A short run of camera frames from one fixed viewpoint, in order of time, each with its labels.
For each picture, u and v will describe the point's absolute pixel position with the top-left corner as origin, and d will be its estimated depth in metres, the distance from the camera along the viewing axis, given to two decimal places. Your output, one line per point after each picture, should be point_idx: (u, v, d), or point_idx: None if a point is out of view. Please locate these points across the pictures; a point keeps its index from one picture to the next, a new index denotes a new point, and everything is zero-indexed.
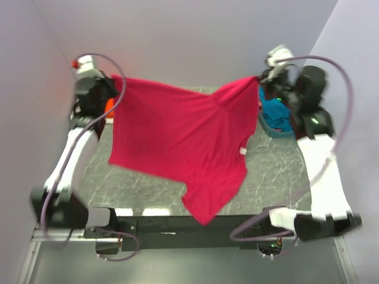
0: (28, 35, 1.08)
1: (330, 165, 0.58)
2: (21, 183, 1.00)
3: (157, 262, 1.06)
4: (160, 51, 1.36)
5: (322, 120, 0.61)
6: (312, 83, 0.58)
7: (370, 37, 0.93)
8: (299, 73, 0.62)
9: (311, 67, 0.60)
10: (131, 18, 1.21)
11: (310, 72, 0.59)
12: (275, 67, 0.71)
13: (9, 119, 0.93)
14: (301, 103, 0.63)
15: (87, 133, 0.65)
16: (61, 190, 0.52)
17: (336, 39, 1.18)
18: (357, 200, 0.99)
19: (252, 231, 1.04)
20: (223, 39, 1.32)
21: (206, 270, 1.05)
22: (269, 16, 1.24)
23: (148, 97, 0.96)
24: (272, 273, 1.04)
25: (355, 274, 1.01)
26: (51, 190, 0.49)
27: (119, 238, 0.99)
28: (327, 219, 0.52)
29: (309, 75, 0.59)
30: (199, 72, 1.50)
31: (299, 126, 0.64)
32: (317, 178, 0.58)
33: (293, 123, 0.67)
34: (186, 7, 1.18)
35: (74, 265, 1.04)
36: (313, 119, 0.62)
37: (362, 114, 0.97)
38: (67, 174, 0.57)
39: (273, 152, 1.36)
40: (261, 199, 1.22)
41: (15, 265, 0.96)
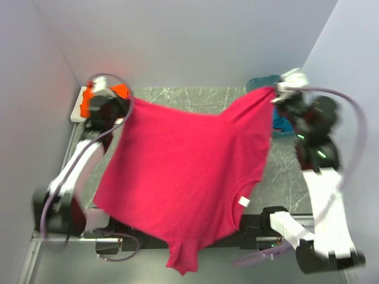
0: (30, 36, 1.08)
1: (334, 202, 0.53)
2: (21, 184, 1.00)
3: (157, 262, 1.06)
4: (160, 51, 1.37)
5: (328, 153, 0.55)
6: (325, 118, 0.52)
7: (365, 36, 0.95)
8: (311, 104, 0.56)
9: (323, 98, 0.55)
10: (131, 17, 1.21)
11: (321, 105, 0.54)
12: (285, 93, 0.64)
13: (8, 118, 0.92)
14: (309, 135, 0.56)
15: (95, 145, 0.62)
16: (64, 193, 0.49)
17: (335, 38, 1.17)
18: (359, 200, 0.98)
19: (252, 230, 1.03)
20: (224, 39, 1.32)
21: (206, 271, 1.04)
22: (269, 18, 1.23)
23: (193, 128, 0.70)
24: (272, 273, 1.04)
25: (355, 274, 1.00)
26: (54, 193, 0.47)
27: (119, 239, 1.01)
28: (329, 257, 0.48)
29: (321, 109, 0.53)
30: (199, 73, 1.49)
31: (304, 158, 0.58)
32: (322, 218, 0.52)
33: (298, 154, 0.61)
34: (186, 7, 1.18)
35: (75, 265, 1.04)
36: (319, 152, 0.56)
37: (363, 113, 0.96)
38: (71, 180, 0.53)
39: (274, 152, 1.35)
40: (262, 199, 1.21)
41: (16, 265, 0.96)
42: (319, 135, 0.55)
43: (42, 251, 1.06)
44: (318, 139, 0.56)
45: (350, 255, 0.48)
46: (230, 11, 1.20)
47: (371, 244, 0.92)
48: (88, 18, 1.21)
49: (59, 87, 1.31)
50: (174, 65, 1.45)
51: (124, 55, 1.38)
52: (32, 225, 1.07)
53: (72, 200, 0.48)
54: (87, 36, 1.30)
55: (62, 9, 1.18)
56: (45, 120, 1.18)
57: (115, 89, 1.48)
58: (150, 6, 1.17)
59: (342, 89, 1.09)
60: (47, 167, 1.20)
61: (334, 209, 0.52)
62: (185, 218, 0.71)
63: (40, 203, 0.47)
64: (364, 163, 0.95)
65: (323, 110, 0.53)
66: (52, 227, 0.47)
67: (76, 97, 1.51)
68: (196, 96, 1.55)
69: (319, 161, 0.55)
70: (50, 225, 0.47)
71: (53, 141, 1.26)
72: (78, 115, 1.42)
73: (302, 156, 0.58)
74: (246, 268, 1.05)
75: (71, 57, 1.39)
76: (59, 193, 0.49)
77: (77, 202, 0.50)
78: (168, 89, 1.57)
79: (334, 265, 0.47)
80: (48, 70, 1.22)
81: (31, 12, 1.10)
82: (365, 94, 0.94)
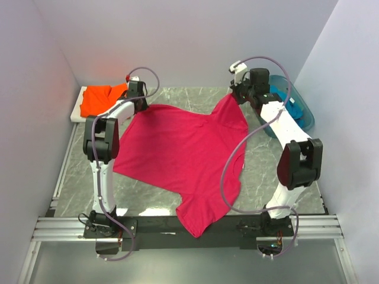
0: (29, 35, 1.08)
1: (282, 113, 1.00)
2: (21, 184, 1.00)
3: (157, 262, 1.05)
4: (160, 51, 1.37)
5: (269, 96, 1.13)
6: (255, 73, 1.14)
7: (366, 35, 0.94)
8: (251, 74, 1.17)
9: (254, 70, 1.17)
10: (131, 16, 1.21)
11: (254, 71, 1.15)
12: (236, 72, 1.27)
13: (7, 118, 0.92)
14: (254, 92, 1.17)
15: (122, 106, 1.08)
16: (108, 120, 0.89)
17: (335, 37, 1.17)
18: (359, 199, 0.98)
19: (251, 231, 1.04)
20: (223, 39, 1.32)
21: (207, 271, 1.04)
22: (269, 18, 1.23)
23: (193, 125, 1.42)
24: (272, 273, 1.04)
25: (355, 274, 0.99)
26: (97, 118, 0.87)
27: (119, 238, 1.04)
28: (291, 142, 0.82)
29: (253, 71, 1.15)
30: (199, 73, 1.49)
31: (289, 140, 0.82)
32: (277, 123, 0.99)
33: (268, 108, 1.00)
34: (186, 7, 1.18)
35: (74, 265, 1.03)
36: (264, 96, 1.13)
37: (363, 113, 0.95)
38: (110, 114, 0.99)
39: (273, 152, 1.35)
40: (261, 199, 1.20)
41: (15, 265, 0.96)
42: (261, 86, 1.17)
43: (42, 251, 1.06)
44: (262, 87, 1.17)
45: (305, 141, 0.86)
46: (229, 11, 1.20)
47: (371, 242, 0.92)
48: (87, 18, 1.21)
49: (58, 87, 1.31)
50: (173, 65, 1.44)
51: (124, 54, 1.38)
52: (32, 225, 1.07)
53: (109, 126, 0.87)
54: (87, 36, 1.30)
55: (61, 9, 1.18)
56: (45, 120, 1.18)
57: (115, 89, 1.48)
58: (149, 7, 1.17)
59: (341, 87, 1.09)
60: (47, 166, 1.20)
61: (283, 117, 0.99)
62: (178, 176, 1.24)
63: (90, 119, 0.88)
64: (363, 163, 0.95)
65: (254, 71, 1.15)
66: (99, 144, 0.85)
67: (76, 97, 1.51)
68: (196, 96, 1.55)
69: (263, 100, 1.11)
70: (98, 143, 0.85)
71: (53, 141, 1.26)
72: (78, 115, 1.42)
73: (256, 103, 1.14)
74: (245, 268, 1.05)
75: (71, 57, 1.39)
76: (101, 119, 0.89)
77: (109, 132, 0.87)
78: (167, 89, 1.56)
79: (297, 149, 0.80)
80: (48, 69, 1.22)
81: (30, 12, 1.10)
82: (365, 93, 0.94)
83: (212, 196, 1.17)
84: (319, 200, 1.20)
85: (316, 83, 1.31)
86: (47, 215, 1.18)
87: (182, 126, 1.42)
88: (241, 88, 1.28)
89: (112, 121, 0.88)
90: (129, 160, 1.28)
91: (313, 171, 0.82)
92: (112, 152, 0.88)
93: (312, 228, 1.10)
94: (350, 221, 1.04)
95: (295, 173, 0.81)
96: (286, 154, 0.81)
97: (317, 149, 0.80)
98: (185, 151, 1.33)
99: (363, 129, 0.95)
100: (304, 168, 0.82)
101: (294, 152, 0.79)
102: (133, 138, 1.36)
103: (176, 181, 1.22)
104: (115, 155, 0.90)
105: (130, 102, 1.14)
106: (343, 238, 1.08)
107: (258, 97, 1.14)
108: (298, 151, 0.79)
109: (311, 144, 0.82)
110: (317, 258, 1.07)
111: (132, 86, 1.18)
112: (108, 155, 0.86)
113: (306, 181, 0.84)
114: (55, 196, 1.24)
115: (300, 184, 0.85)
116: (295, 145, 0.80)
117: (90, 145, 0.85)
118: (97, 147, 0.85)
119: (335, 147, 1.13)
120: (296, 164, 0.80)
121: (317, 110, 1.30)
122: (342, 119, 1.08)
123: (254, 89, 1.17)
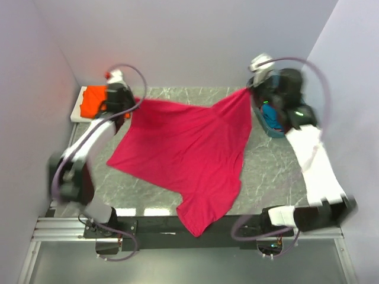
0: (29, 35, 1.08)
1: (318, 151, 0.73)
2: (21, 183, 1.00)
3: (157, 262, 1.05)
4: (160, 51, 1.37)
5: (305, 112, 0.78)
6: (289, 79, 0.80)
7: (366, 34, 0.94)
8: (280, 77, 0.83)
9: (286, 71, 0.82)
10: (130, 17, 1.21)
11: (286, 74, 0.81)
12: (258, 71, 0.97)
13: (7, 118, 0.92)
14: (283, 101, 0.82)
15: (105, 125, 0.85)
16: (76, 160, 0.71)
17: (335, 37, 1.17)
18: (359, 199, 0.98)
19: (251, 232, 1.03)
20: (223, 39, 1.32)
21: (207, 270, 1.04)
22: (269, 18, 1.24)
23: (193, 120, 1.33)
24: (272, 273, 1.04)
25: (355, 274, 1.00)
26: (66, 158, 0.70)
27: (119, 238, 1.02)
28: (323, 204, 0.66)
29: (285, 76, 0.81)
30: (199, 73, 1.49)
31: (285, 122, 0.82)
32: (309, 167, 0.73)
33: (280, 119, 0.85)
34: (186, 8, 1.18)
35: (74, 265, 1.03)
36: (297, 112, 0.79)
37: (363, 114, 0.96)
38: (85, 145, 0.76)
39: (273, 152, 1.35)
40: (261, 199, 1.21)
41: (15, 265, 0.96)
42: (289, 92, 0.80)
43: (42, 251, 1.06)
44: (293, 100, 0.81)
45: (341, 201, 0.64)
46: (229, 11, 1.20)
47: (370, 242, 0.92)
48: (87, 18, 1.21)
49: (58, 87, 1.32)
50: (173, 66, 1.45)
51: (124, 55, 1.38)
52: (32, 225, 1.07)
53: (82, 164, 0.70)
54: (87, 36, 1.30)
55: (61, 9, 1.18)
56: (45, 120, 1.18)
57: None
58: (149, 7, 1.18)
59: (341, 87, 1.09)
60: (47, 166, 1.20)
61: (319, 155, 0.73)
62: (179, 174, 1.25)
63: (54, 163, 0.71)
64: (363, 163, 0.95)
65: (288, 74, 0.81)
66: (65, 188, 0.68)
67: (76, 97, 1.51)
68: (196, 96, 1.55)
69: (295, 118, 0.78)
70: (66, 186, 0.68)
71: (53, 141, 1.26)
72: (78, 115, 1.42)
73: (284, 120, 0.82)
74: (245, 268, 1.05)
75: (71, 57, 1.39)
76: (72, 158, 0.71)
77: (84, 167, 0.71)
78: (168, 90, 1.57)
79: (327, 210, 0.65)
80: (48, 69, 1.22)
81: (30, 12, 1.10)
82: (365, 93, 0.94)
83: (214, 194, 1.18)
84: None
85: (317, 83, 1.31)
86: (47, 215, 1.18)
87: (180, 123, 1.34)
88: (262, 89, 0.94)
89: (81, 163, 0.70)
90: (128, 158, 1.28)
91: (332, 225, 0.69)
92: (84, 197, 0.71)
93: None
94: (350, 221, 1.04)
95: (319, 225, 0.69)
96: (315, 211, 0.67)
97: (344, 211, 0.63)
98: (185, 147, 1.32)
99: (363, 129, 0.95)
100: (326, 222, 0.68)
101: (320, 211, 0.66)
102: (132, 138, 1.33)
103: (176, 180, 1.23)
104: (85, 201, 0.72)
105: (109, 120, 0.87)
106: (343, 239, 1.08)
107: (288, 112, 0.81)
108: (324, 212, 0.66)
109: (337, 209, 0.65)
110: (317, 258, 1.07)
111: (109, 96, 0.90)
112: (76, 199, 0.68)
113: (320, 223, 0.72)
114: None
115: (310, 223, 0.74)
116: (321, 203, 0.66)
117: (58, 188, 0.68)
118: (63, 191, 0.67)
119: (335, 147, 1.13)
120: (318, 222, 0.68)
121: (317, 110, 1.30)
122: (342, 120, 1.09)
123: (283, 101, 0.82)
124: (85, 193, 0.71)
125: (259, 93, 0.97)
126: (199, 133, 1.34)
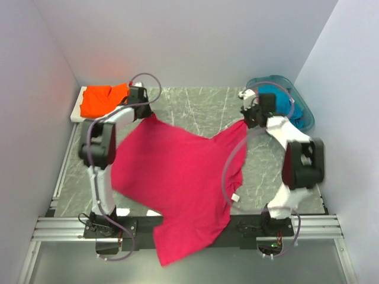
0: (29, 35, 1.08)
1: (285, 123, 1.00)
2: (20, 184, 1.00)
3: (157, 262, 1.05)
4: (160, 51, 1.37)
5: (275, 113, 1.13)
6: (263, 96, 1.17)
7: (366, 34, 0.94)
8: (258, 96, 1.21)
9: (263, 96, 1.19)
10: (130, 16, 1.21)
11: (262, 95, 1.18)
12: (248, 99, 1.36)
13: (7, 119, 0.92)
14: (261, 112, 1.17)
15: (129, 109, 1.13)
16: (105, 124, 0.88)
17: (336, 36, 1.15)
18: (359, 198, 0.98)
19: (251, 231, 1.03)
20: (222, 40, 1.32)
21: (207, 270, 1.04)
22: (269, 18, 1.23)
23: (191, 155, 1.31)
24: (272, 273, 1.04)
25: (355, 273, 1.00)
26: (94, 122, 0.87)
27: (119, 238, 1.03)
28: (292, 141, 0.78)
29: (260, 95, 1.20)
30: (199, 73, 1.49)
31: (262, 121, 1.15)
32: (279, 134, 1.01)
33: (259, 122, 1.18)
34: (186, 7, 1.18)
35: (74, 265, 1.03)
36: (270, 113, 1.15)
37: (363, 114, 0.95)
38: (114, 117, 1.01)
39: (273, 152, 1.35)
40: (261, 199, 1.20)
41: (15, 265, 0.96)
42: (267, 106, 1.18)
43: (42, 251, 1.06)
44: (269, 107, 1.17)
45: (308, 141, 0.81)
46: (229, 11, 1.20)
47: (370, 242, 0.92)
48: (87, 18, 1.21)
49: (58, 87, 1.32)
50: (173, 65, 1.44)
51: (124, 54, 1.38)
52: (31, 225, 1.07)
53: (109, 128, 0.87)
54: (87, 36, 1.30)
55: (61, 10, 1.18)
56: (45, 120, 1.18)
57: (115, 89, 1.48)
58: (148, 7, 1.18)
59: (343, 87, 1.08)
60: (47, 167, 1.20)
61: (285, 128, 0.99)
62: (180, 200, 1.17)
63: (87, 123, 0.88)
64: (363, 163, 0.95)
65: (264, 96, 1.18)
66: (94, 149, 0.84)
67: (76, 97, 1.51)
68: (196, 96, 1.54)
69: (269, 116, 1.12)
70: (93, 148, 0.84)
71: (53, 141, 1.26)
72: (78, 115, 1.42)
73: (262, 121, 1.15)
74: (245, 268, 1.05)
75: (71, 57, 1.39)
76: (101, 123, 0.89)
77: (111, 131, 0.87)
78: (167, 90, 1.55)
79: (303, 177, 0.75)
80: (47, 69, 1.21)
81: (29, 12, 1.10)
82: (365, 93, 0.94)
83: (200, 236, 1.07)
84: (319, 200, 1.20)
85: (317, 84, 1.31)
86: (47, 215, 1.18)
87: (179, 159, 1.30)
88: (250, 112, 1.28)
89: (109, 126, 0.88)
90: (135, 176, 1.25)
91: (317, 173, 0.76)
92: (108, 157, 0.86)
93: (311, 227, 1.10)
94: (350, 221, 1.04)
95: (296, 173, 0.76)
96: (288, 153, 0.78)
97: (317, 148, 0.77)
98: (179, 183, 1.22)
99: (364, 131, 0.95)
100: (307, 168, 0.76)
101: (295, 148, 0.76)
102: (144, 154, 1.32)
103: (185, 195, 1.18)
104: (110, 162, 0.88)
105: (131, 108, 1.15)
106: (343, 238, 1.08)
107: (265, 115, 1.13)
108: (298, 149, 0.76)
109: (312, 144, 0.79)
110: (317, 257, 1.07)
111: (133, 92, 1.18)
112: (103, 160, 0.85)
113: (310, 185, 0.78)
114: (55, 196, 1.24)
115: (302, 187, 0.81)
116: (304, 177, 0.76)
117: (85, 150, 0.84)
118: (93, 152, 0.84)
119: (336, 148, 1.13)
120: (295, 161, 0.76)
121: (317, 110, 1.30)
122: (343, 119, 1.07)
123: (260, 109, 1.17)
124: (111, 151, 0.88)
125: (248, 115, 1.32)
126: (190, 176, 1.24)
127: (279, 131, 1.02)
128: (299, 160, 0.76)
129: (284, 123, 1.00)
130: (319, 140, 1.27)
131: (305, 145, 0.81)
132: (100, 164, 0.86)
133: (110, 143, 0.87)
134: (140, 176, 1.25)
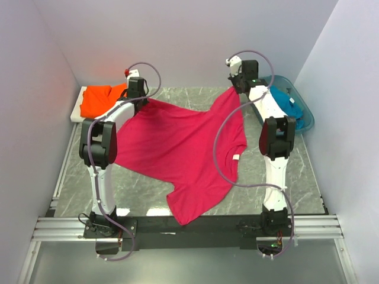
0: (29, 35, 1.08)
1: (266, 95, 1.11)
2: (20, 184, 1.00)
3: (157, 262, 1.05)
4: (160, 52, 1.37)
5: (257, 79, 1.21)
6: (247, 63, 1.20)
7: (366, 34, 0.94)
8: (244, 64, 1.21)
9: (249, 62, 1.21)
10: (130, 17, 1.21)
11: (248, 63, 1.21)
12: (234, 67, 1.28)
13: (7, 119, 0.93)
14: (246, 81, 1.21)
15: (130, 105, 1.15)
16: (106, 123, 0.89)
17: (336, 37, 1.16)
18: (359, 198, 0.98)
19: (252, 231, 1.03)
20: (222, 40, 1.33)
21: (207, 270, 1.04)
22: (268, 18, 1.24)
23: (188, 128, 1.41)
24: (271, 273, 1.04)
25: (355, 274, 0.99)
26: (94, 120, 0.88)
27: (119, 239, 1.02)
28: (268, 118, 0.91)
29: (246, 61, 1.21)
30: (199, 73, 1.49)
31: (246, 88, 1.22)
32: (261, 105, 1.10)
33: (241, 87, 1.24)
34: (186, 8, 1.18)
35: (74, 265, 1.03)
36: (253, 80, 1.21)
37: (363, 113, 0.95)
38: (113, 115, 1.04)
39: None
40: (262, 199, 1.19)
41: (15, 265, 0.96)
42: (250, 73, 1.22)
43: (42, 252, 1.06)
44: (252, 74, 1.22)
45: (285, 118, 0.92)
46: (229, 12, 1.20)
47: (370, 242, 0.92)
48: (87, 18, 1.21)
49: (59, 87, 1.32)
50: (173, 66, 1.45)
51: (124, 54, 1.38)
52: (31, 225, 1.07)
53: (110, 128, 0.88)
54: (87, 37, 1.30)
55: (61, 11, 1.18)
56: (45, 120, 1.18)
57: (115, 89, 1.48)
58: (148, 8, 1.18)
59: (342, 87, 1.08)
60: (47, 167, 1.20)
61: (266, 99, 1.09)
62: (189, 170, 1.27)
63: (86, 124, 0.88)
64: (363, 163, 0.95)
65: (248, 61, 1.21)
66: (95, 149, 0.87)
67: (76, 97, 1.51)
68: (196, 96, 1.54)
69: (252, 85, 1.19)
70: (95, 147, 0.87)
71: (53, 141, 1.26)
72: (78, 115, 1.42)
73: (244, 88, 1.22)
74: (245, 268, 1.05)
75: (71, 57, 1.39)
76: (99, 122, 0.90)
77: (110, 130, 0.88)
78: (167, 90, 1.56)
79: (275, 150, 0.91)
80: (48, 69, 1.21)
81: (30, 12, 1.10)
82: (366, 93, 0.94)
83: (211, 196, 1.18)
84: (319, 200, 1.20)
85: (317, 84, 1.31)
86: (47, 215, 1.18)
87: (180, 134, 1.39)
88: (236, 79, 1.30)
89: (109, 125, 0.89)
90: (141, 154, 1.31)
91: (287, 144, 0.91)
92: (109, 157, 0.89)
93: (311, 227, 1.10)
94: (350, 221, 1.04)
95: (270, 145, 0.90)
96: (264, 127, 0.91)
97: (290, 125, 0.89)
98: (185, 155, 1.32)
99: (364, 131, 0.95)
100: (280, 141, 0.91)
101: (270, 125, 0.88)
102: (147, 134, 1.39)
103: (193, 164, 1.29)
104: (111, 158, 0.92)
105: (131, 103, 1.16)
106: (343, 238, 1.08)
107: (247, 83, 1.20)
108: (273, 125, 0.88)
109: (286, 119, 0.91)
110: (317, 257, 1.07)
111: (132, 85, 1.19)
112: (105, 159, 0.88)
113: (283, 152, 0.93)
114: (55, 196, 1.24)
115: (279, 155, 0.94)
116: (276, 148, 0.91)
117: (86, 149, 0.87)
118: (93, 151, 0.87)
119: (336, 147, 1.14)
120: (272, 136, 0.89)
121: (317, 110, 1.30)
122: (343, 119, 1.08)
123: (244, 76, 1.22)
124: (112, 149, 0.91)
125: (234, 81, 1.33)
126: (193, 148, 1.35)
127: (260, 104, 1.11)
128: (274, 136, 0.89)
129: (265, 96, 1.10)
130: (319, 140, 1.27)
131: (287, 123, 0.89)
132: (101, 163, 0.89)
133: (111, 141, 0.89)
134: (144, 152, 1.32)
